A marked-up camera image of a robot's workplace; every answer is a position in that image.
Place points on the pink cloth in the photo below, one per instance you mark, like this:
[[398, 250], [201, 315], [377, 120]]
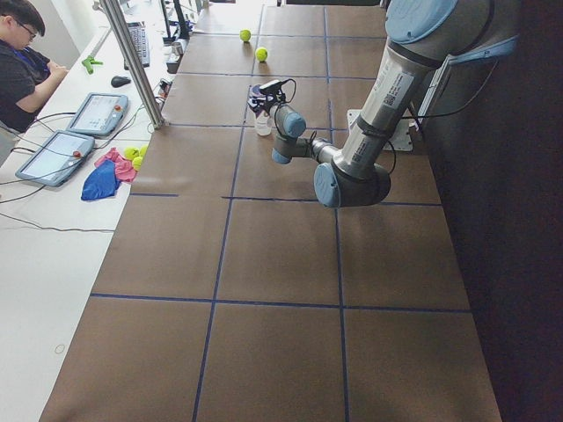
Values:
[[123, 169]]

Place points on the yellow tennis ball on desk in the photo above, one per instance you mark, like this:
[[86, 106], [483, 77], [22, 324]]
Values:
[[131, 153]]

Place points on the teach pendant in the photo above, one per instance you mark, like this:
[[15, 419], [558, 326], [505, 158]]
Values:
[[55, 161], [99, 114]]

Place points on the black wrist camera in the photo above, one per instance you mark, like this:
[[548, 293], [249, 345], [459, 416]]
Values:
[[271, 87]]

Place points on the green plastic tool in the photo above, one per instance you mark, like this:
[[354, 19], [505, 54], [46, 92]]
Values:
[[89, 63]]

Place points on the small metal cup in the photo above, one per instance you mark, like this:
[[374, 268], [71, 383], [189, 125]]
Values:
[[179, 47]]

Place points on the black computer mouse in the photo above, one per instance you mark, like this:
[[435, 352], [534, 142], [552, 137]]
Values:
[[119, 81]]

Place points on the teach pendant far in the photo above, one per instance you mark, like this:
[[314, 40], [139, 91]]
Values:
[[99, 114]]

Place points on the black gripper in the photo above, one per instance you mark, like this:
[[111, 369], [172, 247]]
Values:
[[266, 105]]

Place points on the blue cloth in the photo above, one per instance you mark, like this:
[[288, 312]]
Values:
[[101, 183]]

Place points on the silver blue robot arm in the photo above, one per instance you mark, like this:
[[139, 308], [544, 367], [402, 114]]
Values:
[[421, 36]]

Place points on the yellow tennis ball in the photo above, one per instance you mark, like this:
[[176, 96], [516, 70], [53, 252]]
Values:
[[261, 54], [131, 153], [245, 35]]

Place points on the teach pendant near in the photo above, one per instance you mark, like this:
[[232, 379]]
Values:
[[55, 161]]

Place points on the seated man in black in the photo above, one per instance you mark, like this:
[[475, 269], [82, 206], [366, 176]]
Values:
[[28, 78]]

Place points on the black keyboard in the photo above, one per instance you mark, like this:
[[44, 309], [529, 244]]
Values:
[[138, 35]]

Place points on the aluminium frame post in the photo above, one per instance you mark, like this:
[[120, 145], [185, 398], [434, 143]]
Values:
[[119, 26]]

